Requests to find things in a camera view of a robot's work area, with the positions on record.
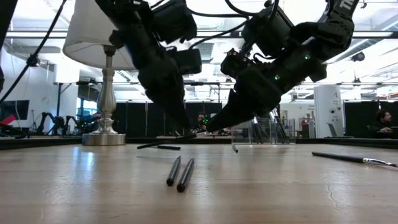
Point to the white round column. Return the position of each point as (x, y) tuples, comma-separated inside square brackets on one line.
[(328, 112)]

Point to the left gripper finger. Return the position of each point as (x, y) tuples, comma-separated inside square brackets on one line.
[(180, 102), (163, 101)]

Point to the black idle robot arm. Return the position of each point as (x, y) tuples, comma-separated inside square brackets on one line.
[(59, 123)]

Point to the black framed light bar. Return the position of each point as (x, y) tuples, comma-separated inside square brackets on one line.
[(373, 33)]

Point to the clear acrylic organizer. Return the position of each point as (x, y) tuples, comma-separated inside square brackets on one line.
[(241, 136)]

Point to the dark pens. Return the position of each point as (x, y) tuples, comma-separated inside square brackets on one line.
[(280, 124)]

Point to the large black powder brush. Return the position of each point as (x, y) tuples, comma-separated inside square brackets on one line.
[(342, 157)]

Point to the person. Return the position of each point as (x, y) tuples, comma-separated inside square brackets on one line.
[(382, 119), (201, 119)]

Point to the red bar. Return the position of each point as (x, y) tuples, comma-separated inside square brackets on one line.
[(7, 119)]

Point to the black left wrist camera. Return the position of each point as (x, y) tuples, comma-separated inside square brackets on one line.
[(174, 21)]

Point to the white shade silver lamp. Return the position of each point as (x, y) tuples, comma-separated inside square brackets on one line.
[(105, 102)]

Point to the black monitor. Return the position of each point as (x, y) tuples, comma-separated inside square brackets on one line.
[(18, 109)]

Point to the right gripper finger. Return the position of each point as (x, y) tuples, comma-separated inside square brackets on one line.
[(231, 107), (244, 115)]

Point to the black hanging camera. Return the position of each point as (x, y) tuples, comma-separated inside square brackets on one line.
[(358, 56), (32, 60)]

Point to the black partition panel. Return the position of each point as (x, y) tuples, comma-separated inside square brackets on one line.
[(136, 118), (360, 119)]

